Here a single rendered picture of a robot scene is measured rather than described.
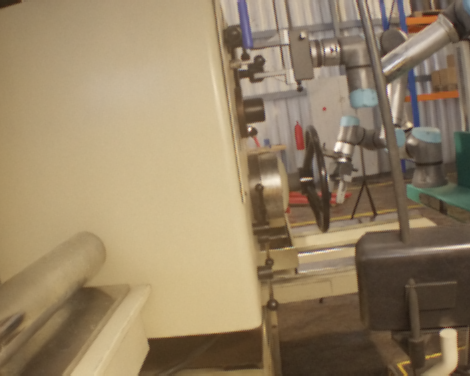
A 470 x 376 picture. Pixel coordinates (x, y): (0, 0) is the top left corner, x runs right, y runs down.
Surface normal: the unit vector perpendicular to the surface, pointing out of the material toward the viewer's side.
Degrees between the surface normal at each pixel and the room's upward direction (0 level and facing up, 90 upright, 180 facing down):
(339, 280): 90
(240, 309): 90
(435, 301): 109
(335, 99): 90
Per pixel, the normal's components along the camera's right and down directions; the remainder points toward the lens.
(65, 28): -0.04, 0.14
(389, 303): -0.22, 0.49
